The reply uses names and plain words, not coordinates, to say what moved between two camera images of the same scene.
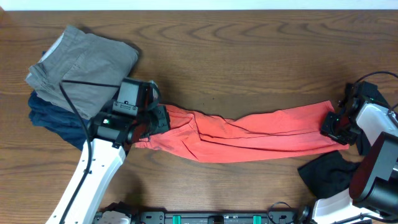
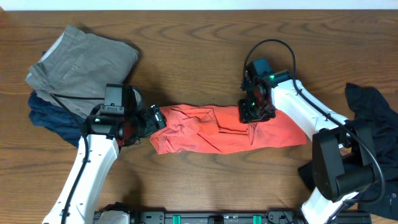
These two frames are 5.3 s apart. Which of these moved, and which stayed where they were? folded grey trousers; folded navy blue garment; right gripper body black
Moved: right gripper body black
Stayed: folded grey trousers; folded navy blue garment
